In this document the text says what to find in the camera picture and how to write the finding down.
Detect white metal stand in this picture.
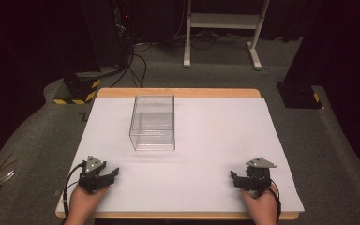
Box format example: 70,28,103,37
183,0,271,71

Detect person's right hand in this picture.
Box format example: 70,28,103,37
240,183,279,225

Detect clear plastic box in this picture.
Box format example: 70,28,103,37
128,95,176,152

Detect white table mat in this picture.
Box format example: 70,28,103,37
55,96,306,215

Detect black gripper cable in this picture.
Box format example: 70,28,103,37
267,178,283,221
62,160,87,219

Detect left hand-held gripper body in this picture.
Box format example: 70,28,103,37
78,155,108,194

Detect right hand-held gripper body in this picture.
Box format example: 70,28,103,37
245,157,278,192

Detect person's left hand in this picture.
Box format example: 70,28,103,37
64,184,111,225

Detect black floor cables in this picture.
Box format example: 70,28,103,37
110,26,148,89

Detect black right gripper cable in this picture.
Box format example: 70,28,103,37
267,178,283,221

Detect black equipment tower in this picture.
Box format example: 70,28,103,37
111,0,136,69

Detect wooden table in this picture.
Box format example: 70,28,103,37
54,87,301,220

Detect black yellow striped stand base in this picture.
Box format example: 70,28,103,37
52,70,102,106

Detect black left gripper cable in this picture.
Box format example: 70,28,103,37
62,160,87,219

